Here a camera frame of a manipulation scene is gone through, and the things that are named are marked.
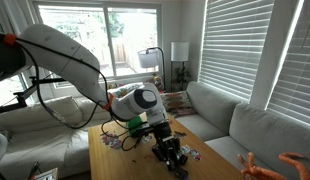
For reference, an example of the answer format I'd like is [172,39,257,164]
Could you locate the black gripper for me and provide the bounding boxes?
[150,120,190,172]

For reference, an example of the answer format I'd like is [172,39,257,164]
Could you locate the small stuffed toy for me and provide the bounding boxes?
[150,74,165,92]

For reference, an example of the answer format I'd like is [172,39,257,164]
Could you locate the orange toy octopus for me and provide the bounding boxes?
[237,151,310,180]

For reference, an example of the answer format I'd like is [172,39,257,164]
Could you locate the small pale sticker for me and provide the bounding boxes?
[179,144,192,155]

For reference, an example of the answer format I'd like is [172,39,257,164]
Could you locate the small colourful pirate sticker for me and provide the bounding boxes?
[189,148,203,162]

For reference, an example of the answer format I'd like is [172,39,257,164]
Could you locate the pillow with red pattern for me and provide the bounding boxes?
[159,90,197,119]

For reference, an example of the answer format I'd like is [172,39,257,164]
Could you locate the pillow with circle pattern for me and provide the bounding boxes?
[109,82,145,99]

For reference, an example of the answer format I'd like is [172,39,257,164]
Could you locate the dark potted plant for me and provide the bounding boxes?
[174,63,192,89]

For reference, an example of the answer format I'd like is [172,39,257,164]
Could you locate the grey corner sofa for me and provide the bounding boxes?
[176,80,310,180]

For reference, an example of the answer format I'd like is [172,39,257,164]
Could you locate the arc floor lamp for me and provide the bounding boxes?
[137,46,167,94]

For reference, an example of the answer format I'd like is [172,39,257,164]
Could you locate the white cylinder shade lamp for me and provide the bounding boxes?
[169,41,191,92]

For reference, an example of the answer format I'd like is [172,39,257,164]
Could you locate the large glass window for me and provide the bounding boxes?
[32,1,163,90]

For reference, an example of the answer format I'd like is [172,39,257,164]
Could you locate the wide white window blinds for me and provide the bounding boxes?
[198,0,275,103]

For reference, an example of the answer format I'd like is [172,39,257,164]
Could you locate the white sofa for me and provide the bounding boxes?
[0,95,113,180]

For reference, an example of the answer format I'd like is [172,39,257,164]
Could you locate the narrow white window blinds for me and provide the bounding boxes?
[266,0,310,128]

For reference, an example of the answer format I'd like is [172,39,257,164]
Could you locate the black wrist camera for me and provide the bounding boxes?
[129,124,153,140]

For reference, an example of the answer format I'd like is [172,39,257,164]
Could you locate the orange cable clip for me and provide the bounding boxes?
[2,32,18,46]
[102,92,115,111]

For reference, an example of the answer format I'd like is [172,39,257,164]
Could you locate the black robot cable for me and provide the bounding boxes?
[13,35,143,153]

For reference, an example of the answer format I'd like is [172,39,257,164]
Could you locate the black camera stand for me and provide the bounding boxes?
[0,75,68,116]

